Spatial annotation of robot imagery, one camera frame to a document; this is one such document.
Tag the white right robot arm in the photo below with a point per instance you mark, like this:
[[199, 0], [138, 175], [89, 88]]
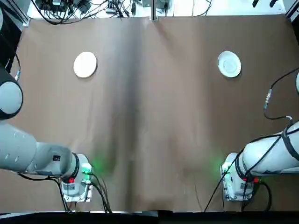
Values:
[[268, 151]]

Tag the white round plate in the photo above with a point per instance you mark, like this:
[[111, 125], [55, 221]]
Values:
[[85, 64], [229, 71]]

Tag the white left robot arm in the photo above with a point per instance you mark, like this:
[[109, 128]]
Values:
[[16, 149]]

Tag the grey small box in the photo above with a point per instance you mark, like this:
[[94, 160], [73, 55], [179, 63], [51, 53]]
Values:
[[147, 2]]

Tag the black power adapter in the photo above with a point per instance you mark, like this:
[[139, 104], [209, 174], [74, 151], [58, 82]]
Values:
[[84, 5]]

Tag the aluminium frame bar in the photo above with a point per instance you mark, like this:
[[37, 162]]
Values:
[[25, 21], [292, 11]]

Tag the black electronics box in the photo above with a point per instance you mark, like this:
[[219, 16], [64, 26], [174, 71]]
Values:
[[53, 5]]

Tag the aluminium frame post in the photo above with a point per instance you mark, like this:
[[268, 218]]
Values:
[[154, 11]]

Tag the grey usb hub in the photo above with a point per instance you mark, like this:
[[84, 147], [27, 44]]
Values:
[[114, 8]]

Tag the dark electronics box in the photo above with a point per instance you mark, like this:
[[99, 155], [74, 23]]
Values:
[[163, 4]]

